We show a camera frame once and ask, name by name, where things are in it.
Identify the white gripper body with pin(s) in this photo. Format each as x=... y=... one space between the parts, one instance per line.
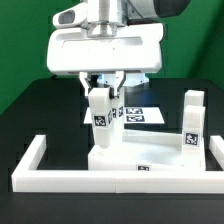
x=132 y=49

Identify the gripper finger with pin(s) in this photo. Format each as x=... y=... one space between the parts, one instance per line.
x=85 y=79
x=117 y=78

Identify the white desk top tray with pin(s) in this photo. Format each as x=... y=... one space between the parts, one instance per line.
x=150 y=151

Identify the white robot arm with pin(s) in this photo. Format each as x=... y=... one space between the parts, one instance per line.
x=127 y=12

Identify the marker base plate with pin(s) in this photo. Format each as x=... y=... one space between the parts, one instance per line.
x=148 y=115

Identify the white U-shaped frame fence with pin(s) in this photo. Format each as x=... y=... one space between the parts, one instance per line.
x=27 y=178

